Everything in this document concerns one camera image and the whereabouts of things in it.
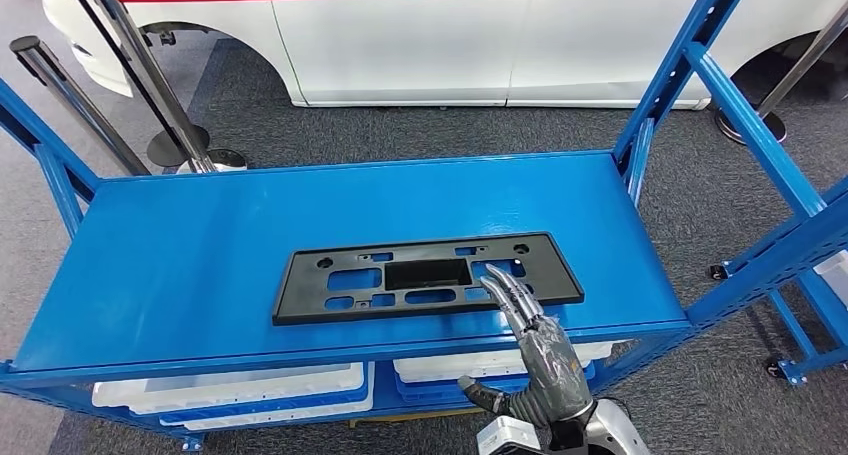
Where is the white car with red stripe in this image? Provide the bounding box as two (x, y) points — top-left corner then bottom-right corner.
(36, 0), (848, 112)

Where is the black plastic plate bracket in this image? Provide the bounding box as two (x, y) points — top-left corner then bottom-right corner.
(271, 231), (586, 327)

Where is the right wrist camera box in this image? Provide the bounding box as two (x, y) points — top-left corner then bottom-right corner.
(475, 416), (543, 455)

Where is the chrome stanchion post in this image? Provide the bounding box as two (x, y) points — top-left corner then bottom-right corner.
(714, 0), (848, 146)
(84, 0), (248, 174)
(9, 35), (152, 177)

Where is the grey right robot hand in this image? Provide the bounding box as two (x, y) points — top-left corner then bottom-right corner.
(458, 263), (596, 433)

